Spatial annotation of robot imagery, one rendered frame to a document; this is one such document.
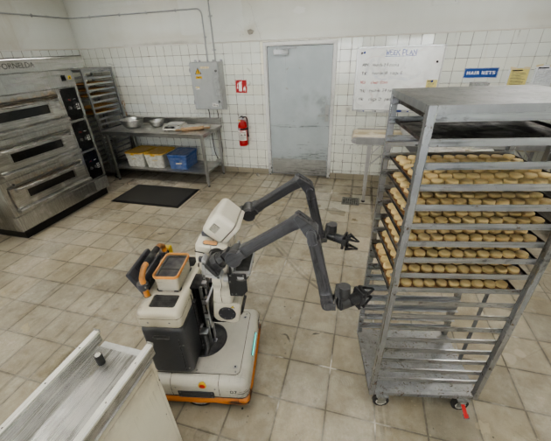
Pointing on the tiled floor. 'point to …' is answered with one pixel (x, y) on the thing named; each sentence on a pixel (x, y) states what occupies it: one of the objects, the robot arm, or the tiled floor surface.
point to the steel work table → (170, 136)
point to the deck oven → (35, 145)
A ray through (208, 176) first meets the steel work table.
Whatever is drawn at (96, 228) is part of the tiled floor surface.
